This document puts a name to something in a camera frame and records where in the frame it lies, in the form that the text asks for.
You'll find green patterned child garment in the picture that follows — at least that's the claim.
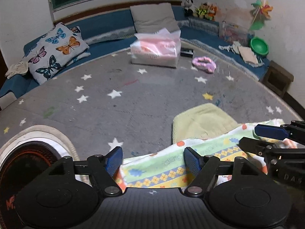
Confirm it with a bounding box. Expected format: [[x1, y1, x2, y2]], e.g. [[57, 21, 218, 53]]
[[109, 103, 300, 189]]

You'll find grey star tablecloth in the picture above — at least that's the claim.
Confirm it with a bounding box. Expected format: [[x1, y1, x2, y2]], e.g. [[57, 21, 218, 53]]
[[1, 42, 292, 159]]

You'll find round induction cooker inset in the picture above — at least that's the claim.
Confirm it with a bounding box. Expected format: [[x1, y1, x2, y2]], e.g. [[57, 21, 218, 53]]
[[1, 125, 79, 228]]

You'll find green plastic bowl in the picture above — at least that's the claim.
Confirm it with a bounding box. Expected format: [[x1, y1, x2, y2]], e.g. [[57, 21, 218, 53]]
[[250, 37, 269, 57]]

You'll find pink hair scrunchie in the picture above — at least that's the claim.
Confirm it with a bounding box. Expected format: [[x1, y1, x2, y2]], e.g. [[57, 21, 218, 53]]
[[192, 56, 217, 73]]

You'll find clear plastic storage box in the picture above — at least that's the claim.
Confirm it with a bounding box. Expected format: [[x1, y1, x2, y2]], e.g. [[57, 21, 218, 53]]
[[219, 21, 255, 47]]

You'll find black remote control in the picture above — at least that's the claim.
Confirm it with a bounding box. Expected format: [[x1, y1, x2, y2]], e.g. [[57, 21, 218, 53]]
[[180, 48, 194, 58]]

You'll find pink tissue pack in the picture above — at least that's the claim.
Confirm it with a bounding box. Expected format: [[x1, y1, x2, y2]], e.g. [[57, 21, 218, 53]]
[[130, 28, 181, 68]]

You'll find butterfly print pillow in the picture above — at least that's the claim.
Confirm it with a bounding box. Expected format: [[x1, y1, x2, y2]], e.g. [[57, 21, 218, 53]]
[[24, 23, 89, 84]]

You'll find colourful pinwheel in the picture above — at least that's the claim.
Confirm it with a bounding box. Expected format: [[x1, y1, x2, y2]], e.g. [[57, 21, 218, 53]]
[[249, 0, 273, 31]]

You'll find beige crumpled cloth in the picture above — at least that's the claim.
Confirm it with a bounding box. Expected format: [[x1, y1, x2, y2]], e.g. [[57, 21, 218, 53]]
[[5, 61, 28, 79]]

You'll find blue sofa bench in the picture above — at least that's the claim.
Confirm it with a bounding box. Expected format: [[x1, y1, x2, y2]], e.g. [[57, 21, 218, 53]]
[[1, 6, 270, 99]]

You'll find orange fox plush toy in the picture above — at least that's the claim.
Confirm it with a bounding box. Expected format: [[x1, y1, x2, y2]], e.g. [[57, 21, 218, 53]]
[[205, 4, 218, 21]]

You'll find yellow bear plush toy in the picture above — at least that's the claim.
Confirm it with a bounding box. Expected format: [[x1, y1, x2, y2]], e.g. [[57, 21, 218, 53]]
[[194, 3, 209, 19]]

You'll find panda plush toy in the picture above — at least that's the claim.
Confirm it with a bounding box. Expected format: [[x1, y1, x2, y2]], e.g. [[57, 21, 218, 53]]
[[184, 0, 196, 17]]

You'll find grey plain pillow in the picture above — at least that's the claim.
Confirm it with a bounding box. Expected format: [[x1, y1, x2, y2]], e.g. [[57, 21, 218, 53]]
[[130, 3, 179, 33]]

